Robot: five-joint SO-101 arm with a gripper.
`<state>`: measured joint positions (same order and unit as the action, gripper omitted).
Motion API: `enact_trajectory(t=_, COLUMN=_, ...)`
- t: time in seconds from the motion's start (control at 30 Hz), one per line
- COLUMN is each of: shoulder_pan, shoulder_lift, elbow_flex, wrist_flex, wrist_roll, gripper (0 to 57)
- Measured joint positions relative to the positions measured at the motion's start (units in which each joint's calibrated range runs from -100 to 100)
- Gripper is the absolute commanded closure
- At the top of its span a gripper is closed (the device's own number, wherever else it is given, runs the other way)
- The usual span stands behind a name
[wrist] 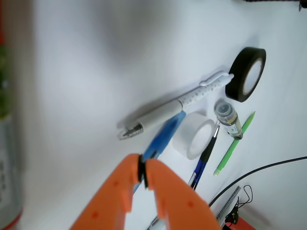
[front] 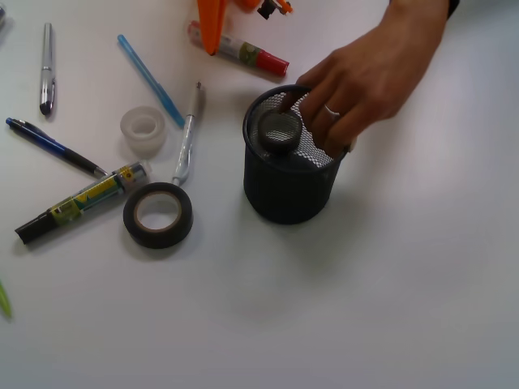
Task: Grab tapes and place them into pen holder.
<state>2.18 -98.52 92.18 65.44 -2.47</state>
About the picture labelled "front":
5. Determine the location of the blue black ballpoint pen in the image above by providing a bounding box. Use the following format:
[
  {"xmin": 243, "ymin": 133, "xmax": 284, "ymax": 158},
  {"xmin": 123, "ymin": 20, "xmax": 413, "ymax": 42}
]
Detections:
[{"xmin": 6, "ymin": 118, "xmax": 108, "ymax": 177}]

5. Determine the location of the red green marker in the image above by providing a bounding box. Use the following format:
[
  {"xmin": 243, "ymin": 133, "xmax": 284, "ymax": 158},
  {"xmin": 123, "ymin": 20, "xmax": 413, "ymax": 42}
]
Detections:
[{"xmin": 187, "ymin": 19, "xmax": 291, "ymax": 78}]

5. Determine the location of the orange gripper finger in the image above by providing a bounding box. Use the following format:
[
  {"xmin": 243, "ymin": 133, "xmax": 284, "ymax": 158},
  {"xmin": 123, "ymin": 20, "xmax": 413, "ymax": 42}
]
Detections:
[{"xmin": 197, "ymin": 0, "xmax": 227, "ymax": 55}]

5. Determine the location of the black green marker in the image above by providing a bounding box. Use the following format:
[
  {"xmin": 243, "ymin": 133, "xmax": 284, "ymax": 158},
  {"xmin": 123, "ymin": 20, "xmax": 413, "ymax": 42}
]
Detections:
[{"xmin": 15, "ymin": 161, "xmax": 151, "ymax": 245}]

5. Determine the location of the large black tape roll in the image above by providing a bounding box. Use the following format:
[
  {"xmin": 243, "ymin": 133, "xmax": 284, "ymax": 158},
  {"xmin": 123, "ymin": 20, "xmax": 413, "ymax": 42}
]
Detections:
[{"xmin": 123, "ymin": 182, "xmax": 194, "ymax": 249}]

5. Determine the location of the silver metal pen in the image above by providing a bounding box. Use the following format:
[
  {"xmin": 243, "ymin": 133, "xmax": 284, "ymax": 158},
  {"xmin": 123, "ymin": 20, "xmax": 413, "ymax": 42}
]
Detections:
[{"xmin": 40, "ymin": 23, "xmax": 55, "ymax": 117}]

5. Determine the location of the person's bare hand with ring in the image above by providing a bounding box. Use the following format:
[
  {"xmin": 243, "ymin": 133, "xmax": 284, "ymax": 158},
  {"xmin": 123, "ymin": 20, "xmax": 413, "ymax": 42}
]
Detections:
[{"xmin": 281, "ymin": 0, "xmax": 459, "ymax": 158}]

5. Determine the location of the small black tape roll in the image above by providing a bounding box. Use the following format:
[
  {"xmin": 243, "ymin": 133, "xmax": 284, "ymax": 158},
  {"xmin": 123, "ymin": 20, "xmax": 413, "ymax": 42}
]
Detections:
[{"xmin": 257, "ymin": 109, "xmax": 302, "ymax": 156}]

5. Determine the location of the translucent white tape roll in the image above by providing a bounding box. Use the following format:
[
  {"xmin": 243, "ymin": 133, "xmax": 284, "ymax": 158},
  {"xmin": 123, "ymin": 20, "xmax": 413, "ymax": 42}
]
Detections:
[{"xmin": 120, "ymin": 106, "xmax": 166, "ymax": 156}]

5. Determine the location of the green pen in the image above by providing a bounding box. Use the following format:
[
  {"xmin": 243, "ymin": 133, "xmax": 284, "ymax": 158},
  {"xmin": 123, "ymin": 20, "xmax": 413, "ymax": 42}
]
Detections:
[{"xmin": 0, "ymin": 284, "xmax": 12, "ymax": 318}]

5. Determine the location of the black mesh pen holder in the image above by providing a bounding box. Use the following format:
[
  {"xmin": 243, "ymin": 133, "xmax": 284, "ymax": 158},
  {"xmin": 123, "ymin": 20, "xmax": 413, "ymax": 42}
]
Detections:
[{"xmin": 242, "ymin": 84, "xmax": 353, "ymax": 224}]

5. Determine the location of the white clear pen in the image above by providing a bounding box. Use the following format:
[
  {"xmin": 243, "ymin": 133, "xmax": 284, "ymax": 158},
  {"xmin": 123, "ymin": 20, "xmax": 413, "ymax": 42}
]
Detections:
[{"xmin": 172, "ymin": 82, "xmax": 204, "ymax": 186}]

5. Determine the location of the light blue pen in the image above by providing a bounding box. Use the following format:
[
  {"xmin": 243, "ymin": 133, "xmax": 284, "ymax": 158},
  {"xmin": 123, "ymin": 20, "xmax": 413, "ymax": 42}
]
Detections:
[{"xmin": 117, "ymin": 34, "xmax": 185, "ymax": 128}]

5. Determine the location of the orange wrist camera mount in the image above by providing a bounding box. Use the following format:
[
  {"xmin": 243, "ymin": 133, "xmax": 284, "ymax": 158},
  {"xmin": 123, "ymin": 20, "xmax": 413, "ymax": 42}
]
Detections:
[{"xmin": 236, "ymin": 0, "xmax": 293, "ymax": 19}]

